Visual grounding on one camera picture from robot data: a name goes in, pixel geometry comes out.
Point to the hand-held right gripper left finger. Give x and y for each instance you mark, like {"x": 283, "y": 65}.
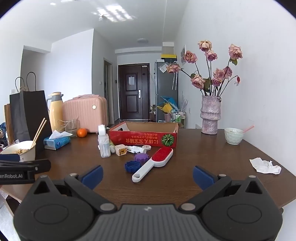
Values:
{"x": 92, "y": 174}

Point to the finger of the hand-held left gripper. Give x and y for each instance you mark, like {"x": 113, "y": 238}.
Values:
{"x": 41, "y": 165}

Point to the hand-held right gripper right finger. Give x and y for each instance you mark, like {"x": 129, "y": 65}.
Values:
{"x": 203, "y": 175}

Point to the clear cotton swab pack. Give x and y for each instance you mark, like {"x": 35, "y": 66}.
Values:
{"x": 104, "y": 147}

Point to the green tube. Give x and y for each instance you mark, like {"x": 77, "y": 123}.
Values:
{"x": 112, "y": 146}

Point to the white charger plug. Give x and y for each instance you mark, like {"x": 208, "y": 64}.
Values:
{"x": 120, "y": 150}

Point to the blue bottle cap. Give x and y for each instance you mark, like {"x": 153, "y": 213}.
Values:
{"x": 132, "y": 166}

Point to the white red lint brush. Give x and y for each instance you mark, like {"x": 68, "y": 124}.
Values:
{"x": 159, "y": 157}

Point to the small white nozzle bottle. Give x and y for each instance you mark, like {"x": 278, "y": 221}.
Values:
{"x": 134, "y": 149}

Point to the purple bottle cap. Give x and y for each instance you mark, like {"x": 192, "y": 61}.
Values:
{"x": 141, "y": 158}

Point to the red cardboard box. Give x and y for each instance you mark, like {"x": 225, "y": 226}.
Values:
{"x": 138, "y": 139}

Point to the white noodle cup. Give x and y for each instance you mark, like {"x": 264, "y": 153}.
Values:
{"x": 23, "y": 155}

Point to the blue tissue pack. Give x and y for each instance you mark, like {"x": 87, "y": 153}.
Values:
{"x": 56, "y": 141}

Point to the wooden chopstick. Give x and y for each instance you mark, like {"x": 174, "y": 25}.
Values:
{"x": 41, "y": 132}
{"x": 38, "y": 132}

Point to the orange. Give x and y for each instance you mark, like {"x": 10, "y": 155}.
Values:
{"x": 82, "y": 132}

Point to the clear glass cup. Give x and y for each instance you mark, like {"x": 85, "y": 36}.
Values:
{"x": 70, "y": 128}

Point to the pale green bowl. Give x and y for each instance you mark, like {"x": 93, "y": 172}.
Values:
{"x": 233, "y": 138}

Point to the black paper bag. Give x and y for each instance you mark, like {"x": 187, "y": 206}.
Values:
{"x": 30, "y": 115}

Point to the brown paper bag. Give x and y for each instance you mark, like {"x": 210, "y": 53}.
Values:
{"x": 8, "y": 122}

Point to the yellow thermos jug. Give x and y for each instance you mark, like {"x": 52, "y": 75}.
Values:
{"x": 56, "y": 111}

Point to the pink textured vase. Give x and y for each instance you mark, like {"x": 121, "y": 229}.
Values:
{"x": 210, "y": 115}

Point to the crumpled white tissue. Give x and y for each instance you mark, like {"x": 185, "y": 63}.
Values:
{"x": 263, "y": 165}

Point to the pink suitcase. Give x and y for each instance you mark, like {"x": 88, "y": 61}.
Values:
{"x": 84, "y": 113}

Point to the metal storage rack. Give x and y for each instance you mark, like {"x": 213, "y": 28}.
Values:
{"x": 178, "y": 118}

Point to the pink spoon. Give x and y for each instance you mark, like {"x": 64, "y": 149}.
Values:
{"x": 248, "y": 128}

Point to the pink bucket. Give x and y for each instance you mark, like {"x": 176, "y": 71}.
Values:
{"x": 167, "y": 117}

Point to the purple hangers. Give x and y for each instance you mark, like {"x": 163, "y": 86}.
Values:
{"x": 183, "y": 103}

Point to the blue and yellow hangers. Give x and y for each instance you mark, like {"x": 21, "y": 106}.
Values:
{"x": 167, "y": 105}

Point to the dark brown door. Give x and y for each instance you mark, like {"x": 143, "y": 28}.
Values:
{"x": 134, "y": 102}

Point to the grey refrigerator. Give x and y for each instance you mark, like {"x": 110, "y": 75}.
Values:
{"x": 163, "y": 85}

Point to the clear folded umbrella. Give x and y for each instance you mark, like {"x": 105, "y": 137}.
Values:
{"x": 174, "y": 78}

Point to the yellow black box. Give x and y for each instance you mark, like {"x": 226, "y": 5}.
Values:
{"x": 168, "y": 57}

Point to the tall cardboard box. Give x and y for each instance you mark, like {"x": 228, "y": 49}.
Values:
{"x": 167, "y": 48}

